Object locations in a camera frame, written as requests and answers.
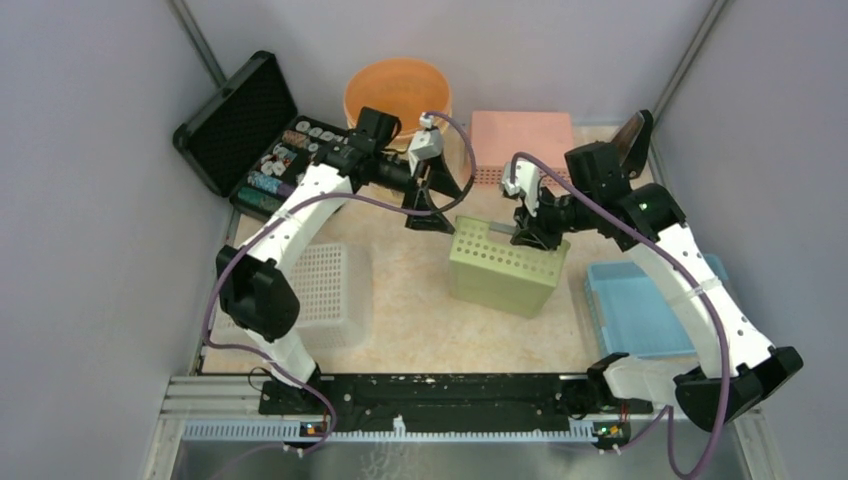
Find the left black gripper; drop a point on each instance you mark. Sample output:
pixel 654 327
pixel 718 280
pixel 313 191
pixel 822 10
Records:
pixel 439 179

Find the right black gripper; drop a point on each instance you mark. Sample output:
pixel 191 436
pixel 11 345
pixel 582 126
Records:
pixel 532 237

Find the green plastic basket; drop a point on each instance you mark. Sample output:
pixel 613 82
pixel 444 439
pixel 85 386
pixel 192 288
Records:
pixel 492 273

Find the pink plastic basket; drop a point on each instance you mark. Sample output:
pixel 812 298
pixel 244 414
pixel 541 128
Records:
pixel 497 135

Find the white perforated plastic basket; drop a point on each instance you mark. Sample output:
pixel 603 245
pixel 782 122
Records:
pixel 334 284

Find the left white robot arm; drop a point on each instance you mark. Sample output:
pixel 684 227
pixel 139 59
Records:
pixel 253 286

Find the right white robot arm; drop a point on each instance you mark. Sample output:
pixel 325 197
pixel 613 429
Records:
pixel 736 366

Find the orange capybara bucket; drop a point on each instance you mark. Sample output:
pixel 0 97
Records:
pixel 402 87

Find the black and brown stand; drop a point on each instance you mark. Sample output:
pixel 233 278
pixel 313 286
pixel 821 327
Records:
pixel 632 142

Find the blue plastic basket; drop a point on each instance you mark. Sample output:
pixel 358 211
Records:
pixel 630 315

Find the black case with parts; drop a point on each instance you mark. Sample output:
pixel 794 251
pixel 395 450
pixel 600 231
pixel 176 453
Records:
pixel 248 143

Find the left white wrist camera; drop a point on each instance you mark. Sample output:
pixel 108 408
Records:
pixel 427 143

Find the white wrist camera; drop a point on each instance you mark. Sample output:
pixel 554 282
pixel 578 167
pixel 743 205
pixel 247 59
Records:
pixel 521 179
pixel 427 143

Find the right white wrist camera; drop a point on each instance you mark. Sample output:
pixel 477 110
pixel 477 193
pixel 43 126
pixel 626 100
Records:
pixel 521 179

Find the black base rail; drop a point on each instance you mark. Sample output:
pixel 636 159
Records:
pixel 446 403

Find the white slotted cable duct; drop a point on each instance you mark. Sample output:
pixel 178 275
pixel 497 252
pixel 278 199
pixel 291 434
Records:
pixel 292 431

